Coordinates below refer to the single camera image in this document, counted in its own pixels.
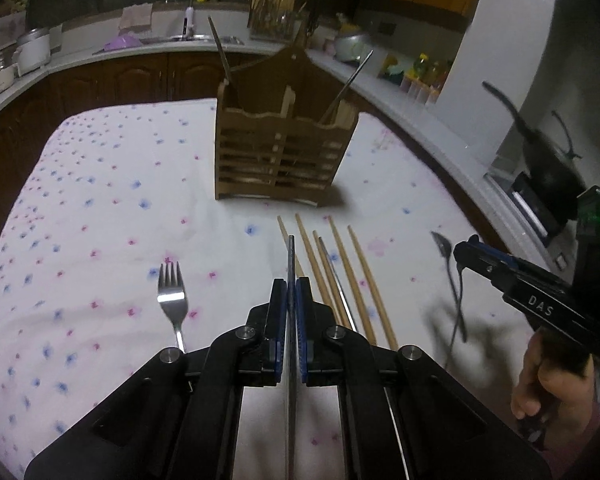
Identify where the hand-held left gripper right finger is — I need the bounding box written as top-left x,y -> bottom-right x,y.
295,276 -> 553,480

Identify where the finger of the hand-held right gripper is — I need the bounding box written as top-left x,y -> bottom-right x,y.
453,240 -> 532,296
467,236 -> 572,292

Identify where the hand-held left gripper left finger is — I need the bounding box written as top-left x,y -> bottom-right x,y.
24,279 -> 288,480

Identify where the metal spoon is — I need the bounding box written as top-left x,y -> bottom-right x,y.
430,231 -> 469,344

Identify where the wooden utensil holder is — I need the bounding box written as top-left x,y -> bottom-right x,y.
215,42 -> 361,209

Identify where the person's right hand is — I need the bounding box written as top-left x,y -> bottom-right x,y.
511,332 -> 596,444

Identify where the black wok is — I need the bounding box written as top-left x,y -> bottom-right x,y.
482,81 -> 589,211

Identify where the metal fork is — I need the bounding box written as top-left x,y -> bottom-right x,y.
157,261 -> 188,353

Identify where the row of spice jars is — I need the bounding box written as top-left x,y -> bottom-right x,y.
400,75 -> 439,107

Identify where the oil bottle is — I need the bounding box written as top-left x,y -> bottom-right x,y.
412,52 -> 433,86

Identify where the floral white tablecloth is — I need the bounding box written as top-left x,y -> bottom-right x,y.
0,99 -> 536,480

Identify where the silver pot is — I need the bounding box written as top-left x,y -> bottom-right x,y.
334,30 -> 374,64

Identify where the knife block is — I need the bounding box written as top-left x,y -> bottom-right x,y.
304,10 -> 323,50

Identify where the steel sink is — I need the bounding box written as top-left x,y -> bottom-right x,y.
140,34 -> 244,46

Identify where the purple basin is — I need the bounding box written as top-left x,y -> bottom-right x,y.
102,34 -> 144,51

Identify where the pink cloth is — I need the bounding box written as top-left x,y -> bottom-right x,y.
118,4 -> 154,31

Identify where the white cylindrical cooker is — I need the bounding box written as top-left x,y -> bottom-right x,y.
15,27 -> 54,74

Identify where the thin-handled metal utensil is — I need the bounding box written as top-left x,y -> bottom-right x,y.
320,49 -> 375,123

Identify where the flat-handled metal utensil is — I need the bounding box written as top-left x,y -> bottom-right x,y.
207,15 -> 238,101

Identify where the wire dish rack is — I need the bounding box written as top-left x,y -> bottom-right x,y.
247,7 -> 306,42

